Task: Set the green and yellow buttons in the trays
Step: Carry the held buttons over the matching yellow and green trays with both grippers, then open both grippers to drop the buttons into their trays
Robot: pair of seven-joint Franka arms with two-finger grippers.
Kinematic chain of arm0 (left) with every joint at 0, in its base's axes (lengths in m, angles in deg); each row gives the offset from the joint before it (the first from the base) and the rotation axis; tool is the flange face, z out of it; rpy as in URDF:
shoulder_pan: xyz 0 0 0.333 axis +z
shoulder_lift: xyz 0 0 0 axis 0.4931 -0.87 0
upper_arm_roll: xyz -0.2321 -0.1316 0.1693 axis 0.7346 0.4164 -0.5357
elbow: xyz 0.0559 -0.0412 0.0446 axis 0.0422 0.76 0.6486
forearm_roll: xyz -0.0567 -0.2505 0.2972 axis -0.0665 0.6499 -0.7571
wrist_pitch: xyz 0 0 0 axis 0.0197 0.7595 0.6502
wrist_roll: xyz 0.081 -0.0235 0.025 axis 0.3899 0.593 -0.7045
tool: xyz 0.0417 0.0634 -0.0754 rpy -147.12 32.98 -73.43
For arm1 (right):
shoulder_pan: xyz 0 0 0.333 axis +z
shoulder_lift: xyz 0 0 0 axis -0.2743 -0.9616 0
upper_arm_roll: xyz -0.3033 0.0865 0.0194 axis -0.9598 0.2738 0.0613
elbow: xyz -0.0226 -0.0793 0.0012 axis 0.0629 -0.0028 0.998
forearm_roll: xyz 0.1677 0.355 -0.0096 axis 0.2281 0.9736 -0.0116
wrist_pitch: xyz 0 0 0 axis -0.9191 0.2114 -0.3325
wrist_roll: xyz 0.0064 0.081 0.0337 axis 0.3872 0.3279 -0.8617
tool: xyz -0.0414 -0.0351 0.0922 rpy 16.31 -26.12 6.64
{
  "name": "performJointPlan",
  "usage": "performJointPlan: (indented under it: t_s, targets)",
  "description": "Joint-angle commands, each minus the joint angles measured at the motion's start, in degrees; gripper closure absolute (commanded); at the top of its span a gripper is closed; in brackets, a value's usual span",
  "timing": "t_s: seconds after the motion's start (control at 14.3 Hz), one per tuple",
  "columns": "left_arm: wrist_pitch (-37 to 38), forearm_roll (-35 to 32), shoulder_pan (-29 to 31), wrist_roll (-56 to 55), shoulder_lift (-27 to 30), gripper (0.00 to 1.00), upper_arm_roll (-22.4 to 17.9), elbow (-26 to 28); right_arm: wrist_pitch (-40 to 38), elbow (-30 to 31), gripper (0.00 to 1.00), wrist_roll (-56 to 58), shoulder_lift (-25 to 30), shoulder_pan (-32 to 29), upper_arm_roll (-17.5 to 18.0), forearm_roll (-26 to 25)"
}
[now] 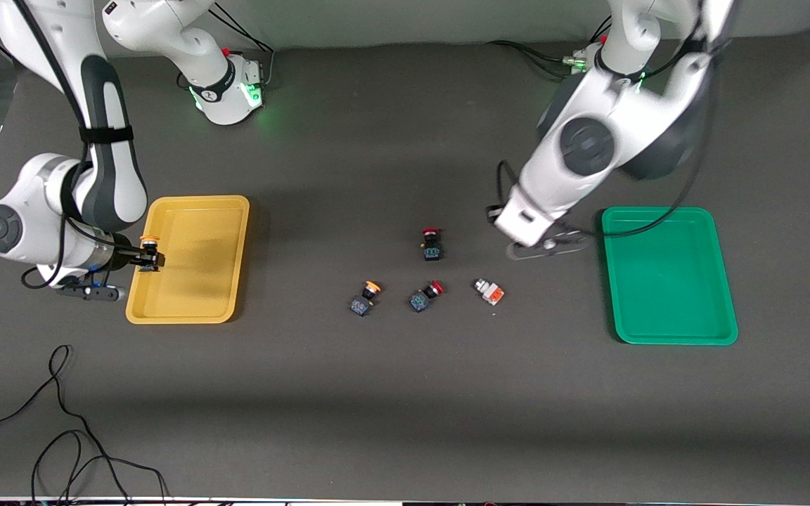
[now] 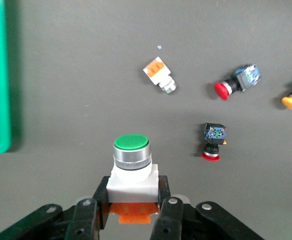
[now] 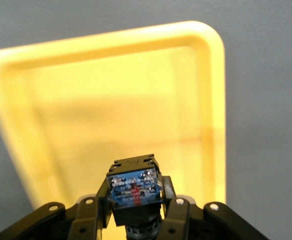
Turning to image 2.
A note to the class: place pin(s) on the red mushroom push button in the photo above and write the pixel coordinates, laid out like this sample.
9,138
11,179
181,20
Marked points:
214,132
246,76

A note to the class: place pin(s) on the orange push button switch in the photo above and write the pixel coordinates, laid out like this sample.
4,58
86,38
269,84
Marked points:
132,185

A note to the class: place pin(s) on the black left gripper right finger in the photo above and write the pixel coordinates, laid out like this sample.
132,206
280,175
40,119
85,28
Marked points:
169,220

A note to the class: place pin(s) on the white orange switch block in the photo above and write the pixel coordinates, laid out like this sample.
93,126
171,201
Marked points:
158,73

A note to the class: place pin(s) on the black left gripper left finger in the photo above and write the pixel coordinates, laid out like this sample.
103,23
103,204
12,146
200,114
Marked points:
86,217

